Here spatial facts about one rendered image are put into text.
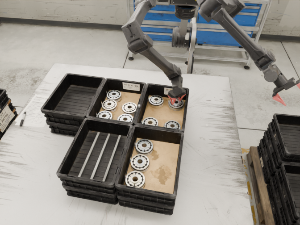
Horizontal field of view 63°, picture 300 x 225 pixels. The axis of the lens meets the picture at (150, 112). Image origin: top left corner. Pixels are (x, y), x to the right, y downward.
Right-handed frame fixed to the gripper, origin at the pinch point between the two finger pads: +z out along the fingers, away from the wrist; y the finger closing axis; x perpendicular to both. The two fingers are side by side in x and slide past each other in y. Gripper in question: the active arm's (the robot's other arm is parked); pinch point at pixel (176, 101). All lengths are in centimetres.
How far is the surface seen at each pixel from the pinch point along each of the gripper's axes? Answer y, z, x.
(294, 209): 26, 41, -89
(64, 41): 17, 82, 283
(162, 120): -15.3, 4.7, -4.9
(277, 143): 60, 36, -53
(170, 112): -6.6, 4.6, -2.7
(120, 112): -34.1, 4.4, 17.3
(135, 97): -17.0, 4.2, 23.8
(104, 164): -62, 5, -12
